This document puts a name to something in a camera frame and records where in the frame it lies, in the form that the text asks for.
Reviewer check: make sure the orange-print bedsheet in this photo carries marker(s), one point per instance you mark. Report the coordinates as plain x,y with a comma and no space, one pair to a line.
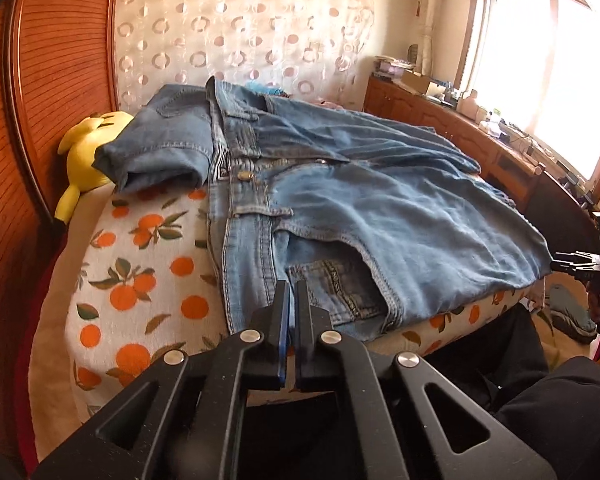
145,285

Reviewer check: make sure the person's black trousers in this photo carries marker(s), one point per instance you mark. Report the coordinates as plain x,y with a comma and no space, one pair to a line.
530,400

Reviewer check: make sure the wooden sideboard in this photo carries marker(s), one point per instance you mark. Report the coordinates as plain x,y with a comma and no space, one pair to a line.
430,115

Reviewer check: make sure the person's right hand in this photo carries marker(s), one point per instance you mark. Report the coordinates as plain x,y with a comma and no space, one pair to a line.
596,310

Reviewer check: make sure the mid blue denim pants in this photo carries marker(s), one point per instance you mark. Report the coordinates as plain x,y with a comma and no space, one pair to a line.
160,150

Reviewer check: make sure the beige window drape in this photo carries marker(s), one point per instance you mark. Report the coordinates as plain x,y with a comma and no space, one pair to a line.
432,20

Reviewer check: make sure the wooden headboard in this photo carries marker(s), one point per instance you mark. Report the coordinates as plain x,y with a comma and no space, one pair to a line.
45,85

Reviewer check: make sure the circle-patterned white curtain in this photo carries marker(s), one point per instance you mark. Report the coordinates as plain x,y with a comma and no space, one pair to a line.
230,25

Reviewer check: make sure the wooden-framed window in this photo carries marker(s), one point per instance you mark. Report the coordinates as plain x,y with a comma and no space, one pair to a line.
530,60

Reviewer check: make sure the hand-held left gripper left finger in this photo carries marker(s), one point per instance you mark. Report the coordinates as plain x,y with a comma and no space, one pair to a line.
281,355

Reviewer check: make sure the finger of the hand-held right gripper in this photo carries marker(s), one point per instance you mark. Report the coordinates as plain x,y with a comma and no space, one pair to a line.
575,259
580,272

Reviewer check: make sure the cardboard box with blue cloth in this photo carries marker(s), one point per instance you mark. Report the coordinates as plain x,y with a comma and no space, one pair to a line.
265,87

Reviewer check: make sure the white plastic bottle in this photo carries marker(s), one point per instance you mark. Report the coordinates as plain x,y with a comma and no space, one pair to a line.
467,105

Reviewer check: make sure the yellow plush toy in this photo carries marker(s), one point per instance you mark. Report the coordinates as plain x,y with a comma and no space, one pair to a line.
82,155

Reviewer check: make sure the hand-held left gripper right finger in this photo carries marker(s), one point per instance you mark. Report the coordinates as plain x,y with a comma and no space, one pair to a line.
305,340

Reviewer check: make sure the beige mattress pad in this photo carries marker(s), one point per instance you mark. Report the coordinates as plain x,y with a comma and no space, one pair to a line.
55,310

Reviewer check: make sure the blue-grey slipper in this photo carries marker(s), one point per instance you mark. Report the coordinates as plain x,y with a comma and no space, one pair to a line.
567,315

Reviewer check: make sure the faded light blue denim pants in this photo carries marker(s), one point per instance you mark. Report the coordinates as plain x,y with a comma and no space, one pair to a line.
380,210

